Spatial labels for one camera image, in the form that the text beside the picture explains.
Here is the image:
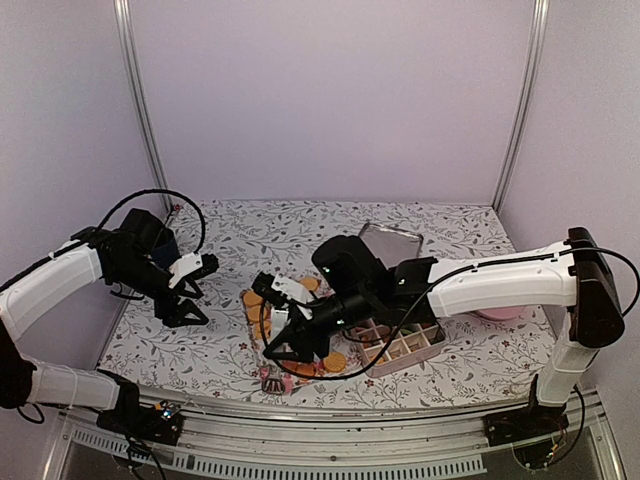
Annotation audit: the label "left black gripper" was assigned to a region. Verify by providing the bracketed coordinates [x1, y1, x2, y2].
[111, 254, 209, 327]

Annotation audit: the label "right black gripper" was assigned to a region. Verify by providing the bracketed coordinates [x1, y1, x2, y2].
[261, 288, 373, 367]

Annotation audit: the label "floral cookie tray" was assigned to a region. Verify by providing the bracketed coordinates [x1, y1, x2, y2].
[251, 272, 362, 382]

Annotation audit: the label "metal divided cookie tin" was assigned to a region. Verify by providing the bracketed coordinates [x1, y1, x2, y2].
[346, 319, 446, 378]

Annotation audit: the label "metal tin lid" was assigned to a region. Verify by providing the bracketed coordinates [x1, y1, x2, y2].
[359, 222, 424, 268]

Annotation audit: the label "metal serving tongs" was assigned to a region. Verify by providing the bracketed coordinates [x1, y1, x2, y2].
[258, 304, 291, 396]

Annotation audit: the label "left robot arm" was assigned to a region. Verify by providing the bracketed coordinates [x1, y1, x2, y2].
[1, 209, 219, 439]

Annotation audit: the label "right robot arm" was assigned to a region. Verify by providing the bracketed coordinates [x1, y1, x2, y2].
[252, 227, 626, 446]

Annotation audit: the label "floral tablecloth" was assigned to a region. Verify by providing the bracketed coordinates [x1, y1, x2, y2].
[100, 200, 555, 410]

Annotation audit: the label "dark blue cup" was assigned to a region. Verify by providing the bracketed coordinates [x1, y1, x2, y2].
[150, 228, 180, 270]

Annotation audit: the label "round tan cookie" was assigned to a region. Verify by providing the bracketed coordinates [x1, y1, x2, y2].
[299, 277, 320, 292]

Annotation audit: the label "pink plate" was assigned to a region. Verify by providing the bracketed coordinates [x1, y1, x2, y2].
[476, 306, 525, 322]

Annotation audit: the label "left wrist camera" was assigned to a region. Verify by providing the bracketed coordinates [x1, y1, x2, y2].
[168, 252, 219, 289]

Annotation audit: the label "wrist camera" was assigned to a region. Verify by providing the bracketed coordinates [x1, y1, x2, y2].
[251, 272, 314, 308]
[168, 252, 219, 289]

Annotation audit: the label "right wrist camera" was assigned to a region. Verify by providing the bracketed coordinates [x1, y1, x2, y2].
[251, 272, 314, 308]

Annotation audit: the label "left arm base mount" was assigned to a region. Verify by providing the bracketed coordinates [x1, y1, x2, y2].
[96, 399, 184, 446]

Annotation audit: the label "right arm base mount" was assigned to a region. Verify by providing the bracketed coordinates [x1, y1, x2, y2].
[482, 404, 569, 470]

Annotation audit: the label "left aluminium frame post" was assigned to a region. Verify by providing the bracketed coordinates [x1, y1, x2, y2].
[113, 0, 169, 189]

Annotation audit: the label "aluminium frame post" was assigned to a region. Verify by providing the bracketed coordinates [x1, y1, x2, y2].
[113, 0, 169, 189]
[491, 0, 550, 214]

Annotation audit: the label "right aluminium frame post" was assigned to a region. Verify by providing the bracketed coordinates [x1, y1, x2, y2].
[491, 0, 550, 214]

